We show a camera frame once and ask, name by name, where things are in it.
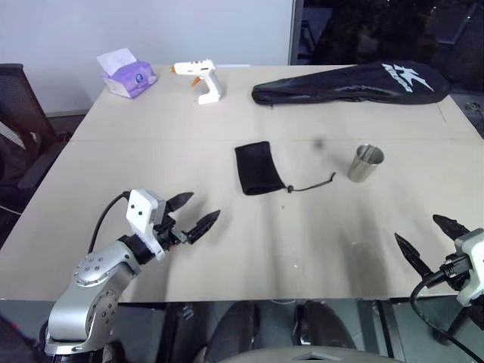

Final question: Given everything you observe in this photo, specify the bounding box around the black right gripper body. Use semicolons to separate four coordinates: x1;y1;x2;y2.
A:
420;260;461;291

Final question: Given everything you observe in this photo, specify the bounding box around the stainless steel cup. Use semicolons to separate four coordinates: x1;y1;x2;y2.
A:
347;144;386;183

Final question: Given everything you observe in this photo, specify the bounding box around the grey window frame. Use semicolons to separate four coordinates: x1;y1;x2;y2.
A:
287;0;305;67

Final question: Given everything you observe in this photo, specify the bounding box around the purple tissue pack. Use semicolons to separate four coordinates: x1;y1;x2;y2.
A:
96;48;159;100

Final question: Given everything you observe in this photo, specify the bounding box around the black office chair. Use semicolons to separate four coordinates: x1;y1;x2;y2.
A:
0;63;69;190

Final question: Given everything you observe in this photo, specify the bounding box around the grey robot body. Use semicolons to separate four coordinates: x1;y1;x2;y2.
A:
203;343;390;363

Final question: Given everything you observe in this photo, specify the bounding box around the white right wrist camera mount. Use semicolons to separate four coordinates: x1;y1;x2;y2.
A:
452;228;484;308

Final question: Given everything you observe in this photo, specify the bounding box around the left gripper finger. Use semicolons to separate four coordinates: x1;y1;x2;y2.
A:
186;209;222;245
167;191;196;215

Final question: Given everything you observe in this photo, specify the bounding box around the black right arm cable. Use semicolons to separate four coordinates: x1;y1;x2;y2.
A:
409;255;484;363

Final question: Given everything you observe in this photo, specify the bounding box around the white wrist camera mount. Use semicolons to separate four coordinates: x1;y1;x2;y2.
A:
126;189;168;262
452;228;484;308

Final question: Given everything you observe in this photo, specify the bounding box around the black racket bag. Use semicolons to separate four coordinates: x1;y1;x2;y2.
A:
251;60;453;108

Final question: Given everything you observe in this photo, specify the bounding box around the black drawstring pouch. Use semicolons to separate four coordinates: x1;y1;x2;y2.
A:
234;141;337;197

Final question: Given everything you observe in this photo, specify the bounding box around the white hot glue gun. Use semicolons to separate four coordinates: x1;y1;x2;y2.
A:
169;57;225;106

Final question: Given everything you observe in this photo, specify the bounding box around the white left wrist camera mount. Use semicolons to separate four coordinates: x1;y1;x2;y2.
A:
126;189;168;262

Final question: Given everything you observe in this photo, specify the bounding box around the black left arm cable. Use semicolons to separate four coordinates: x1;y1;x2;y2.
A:
86;191;132;253

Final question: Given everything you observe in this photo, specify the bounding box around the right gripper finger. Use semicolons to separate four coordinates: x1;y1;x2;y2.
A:
393;231;433;280
432;213;470;240

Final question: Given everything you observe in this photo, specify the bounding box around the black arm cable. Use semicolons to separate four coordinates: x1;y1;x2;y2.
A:
409;255;484;363
86;191;132;253

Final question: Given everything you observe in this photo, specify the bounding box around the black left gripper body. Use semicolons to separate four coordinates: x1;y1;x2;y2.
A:
153;213;191;253

